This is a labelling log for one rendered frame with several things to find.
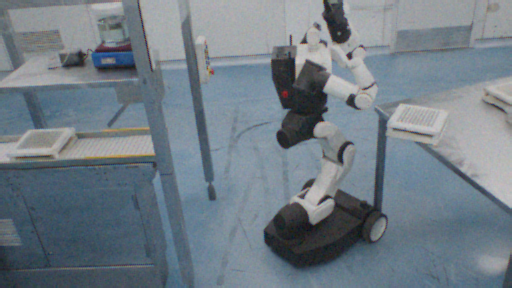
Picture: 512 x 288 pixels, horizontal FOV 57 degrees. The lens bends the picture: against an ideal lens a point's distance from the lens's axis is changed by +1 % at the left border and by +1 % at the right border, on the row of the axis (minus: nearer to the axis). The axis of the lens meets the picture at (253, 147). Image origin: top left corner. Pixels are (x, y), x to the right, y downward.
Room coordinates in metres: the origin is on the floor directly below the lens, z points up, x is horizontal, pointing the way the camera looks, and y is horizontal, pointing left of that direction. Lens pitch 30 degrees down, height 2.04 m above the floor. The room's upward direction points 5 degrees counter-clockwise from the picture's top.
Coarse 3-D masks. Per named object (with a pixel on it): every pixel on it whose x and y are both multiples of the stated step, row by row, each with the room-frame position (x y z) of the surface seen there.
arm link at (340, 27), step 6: (336, 6) 1.91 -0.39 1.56; (324, 12) 1.91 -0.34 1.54; (330, 12) 1.89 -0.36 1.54; (336, 12) 1.89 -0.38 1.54; (342, 12) 1.93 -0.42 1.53; (324, 18) 1.88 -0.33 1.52; (330, 18) 1.87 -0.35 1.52; (336, 18) 1.89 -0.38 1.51; (342, 18) 1.92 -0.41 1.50; (330, 24) 1.90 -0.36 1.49; (336, 24) 1.89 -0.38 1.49; (342, 24) 1.91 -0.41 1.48; (348, 24) 1.92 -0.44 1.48; (330, 30) 1.92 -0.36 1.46; (336, 30) 1.90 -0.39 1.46; (342, 30) 1.90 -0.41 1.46; (348, 30) 1.92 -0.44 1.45; (336, 36) 1.91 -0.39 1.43
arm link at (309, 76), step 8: (304, 64) 2.06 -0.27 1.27; (304, 72) 2.03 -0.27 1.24; (312, 72) 2.02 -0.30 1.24; (320, 72) 2.02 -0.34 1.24; (296, 80) 2.04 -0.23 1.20; (304, 80) 2.01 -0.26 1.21; (312, 80) 2.01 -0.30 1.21; (320, 80) 1.99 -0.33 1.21; (304, 88) 2.00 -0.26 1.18; (312, 88) 2.02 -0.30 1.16; (320, 88) 2.00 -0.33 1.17
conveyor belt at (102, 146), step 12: (0, 144) 2.22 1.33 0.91; (12, 144) 2.21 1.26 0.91; (84, 144) 2.14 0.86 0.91; (96, 144) 2.13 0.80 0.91; (108, 144) 2.11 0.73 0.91; (120, 144) 2.10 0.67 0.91; (132, 144) 2.09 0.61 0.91; (144, 144) 2.08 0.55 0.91; (0, 156) 2.09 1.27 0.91; (72, 156) 2.02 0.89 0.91; (84, 156) 2.01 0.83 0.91; (12, 168) 1.97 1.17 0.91
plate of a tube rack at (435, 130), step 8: (400, 104) 2.22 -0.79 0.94; (400, 112) 2.13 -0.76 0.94; (408, 112) 2.12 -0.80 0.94; (432, 112) 2.10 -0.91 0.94; (440, 112) 2.09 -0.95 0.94; (448, 112) 2.08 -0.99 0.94; (392, 120) 2.05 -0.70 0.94; (424, 120) 2.02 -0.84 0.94; (440, 120) 2.01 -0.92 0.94; (400, 128) 1.99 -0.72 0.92; (408, 128) 1.97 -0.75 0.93; (416, 128) 1.95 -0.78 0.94; (424, 128) 1.94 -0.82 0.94; (432, 128) 1.93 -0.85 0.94; (440, 128) 1.93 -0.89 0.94
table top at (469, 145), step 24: (432, 96) 2.43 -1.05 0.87; (456, 96) 2.40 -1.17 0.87; (480, 96) 2.37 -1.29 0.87; (456, 120) 2.12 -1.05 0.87; (480, 120) 2.10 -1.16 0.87; (504, 120) 2.08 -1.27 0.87; (432, 144) 1.90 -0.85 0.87; (456, 144) 1.89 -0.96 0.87; (480, 144) 1.87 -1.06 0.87; (504, 144) 1.85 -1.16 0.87; (456, 168) 1.70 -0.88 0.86; (480, 168) 1.68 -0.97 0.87; (504, 168) 1.66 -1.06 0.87; (480, 192) 1.55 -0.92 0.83; (504, 192) 1.50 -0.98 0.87
